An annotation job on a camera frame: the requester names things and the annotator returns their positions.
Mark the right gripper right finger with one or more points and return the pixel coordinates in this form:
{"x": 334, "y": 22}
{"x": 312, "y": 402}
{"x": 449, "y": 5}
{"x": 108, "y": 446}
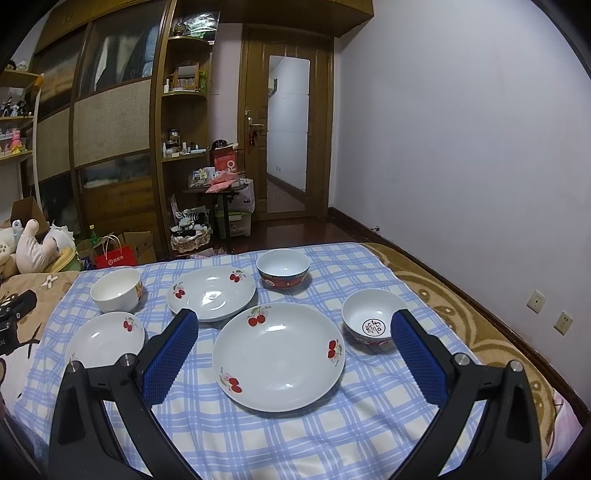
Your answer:
{"x": 507, "y": 443}

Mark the plush toy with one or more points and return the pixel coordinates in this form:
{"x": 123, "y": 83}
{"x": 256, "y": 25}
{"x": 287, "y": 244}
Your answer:
{"x": 22, "y": 253}

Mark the brown patterned blanket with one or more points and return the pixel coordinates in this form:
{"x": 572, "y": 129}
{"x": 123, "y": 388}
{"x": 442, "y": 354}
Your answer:
{"x": 493, "y": 344}

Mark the cardboard box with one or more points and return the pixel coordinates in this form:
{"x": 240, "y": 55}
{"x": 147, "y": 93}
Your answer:
{"x": 141, "y": 244}

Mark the wooden door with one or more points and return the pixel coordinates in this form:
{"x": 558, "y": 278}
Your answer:
{"x": 285, "y": 98}

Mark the red paper bag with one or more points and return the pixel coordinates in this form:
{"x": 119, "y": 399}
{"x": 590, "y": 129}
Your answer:
{"x": 112, "y": 252}

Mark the small cherry plate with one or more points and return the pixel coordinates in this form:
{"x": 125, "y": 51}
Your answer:
{"x": 102, "y": 340}

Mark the bowl with red seal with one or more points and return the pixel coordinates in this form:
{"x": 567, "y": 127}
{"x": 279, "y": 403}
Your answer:
{"x": 367, "y": 315}

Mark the white wall socket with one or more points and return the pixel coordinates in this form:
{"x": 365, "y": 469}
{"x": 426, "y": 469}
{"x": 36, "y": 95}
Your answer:
{"x": 536, "y": 302}
{"x": 563, "y": 323}

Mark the large cherry plate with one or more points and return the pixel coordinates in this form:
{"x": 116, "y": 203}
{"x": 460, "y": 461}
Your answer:
{"x": 278, "y": 357}

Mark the plain white bowl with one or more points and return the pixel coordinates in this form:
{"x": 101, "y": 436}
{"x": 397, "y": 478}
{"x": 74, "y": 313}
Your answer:
{"x": 119, "y": 290}

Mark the wooden wardrobe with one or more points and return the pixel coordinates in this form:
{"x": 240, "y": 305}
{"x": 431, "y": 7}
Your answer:
{"x": 123, "y": 112}

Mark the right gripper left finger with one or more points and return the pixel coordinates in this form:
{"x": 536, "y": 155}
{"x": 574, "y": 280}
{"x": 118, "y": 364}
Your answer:
{"x": 83, "y": 443}

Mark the wicker basket with items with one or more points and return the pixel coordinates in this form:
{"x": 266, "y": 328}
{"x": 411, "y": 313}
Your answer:
{"x": 191, "y": 230}

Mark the medium cherry plate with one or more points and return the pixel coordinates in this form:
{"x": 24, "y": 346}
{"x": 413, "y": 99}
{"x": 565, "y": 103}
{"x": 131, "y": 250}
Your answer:
{"x": 213, "y": 293}

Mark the red patterned bowl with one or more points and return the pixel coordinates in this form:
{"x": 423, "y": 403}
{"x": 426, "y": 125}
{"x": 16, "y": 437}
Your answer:
{"x": 283, "y": 269}

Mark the small black side table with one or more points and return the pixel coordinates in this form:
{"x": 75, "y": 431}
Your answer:
{"x": 235, "y": 205}

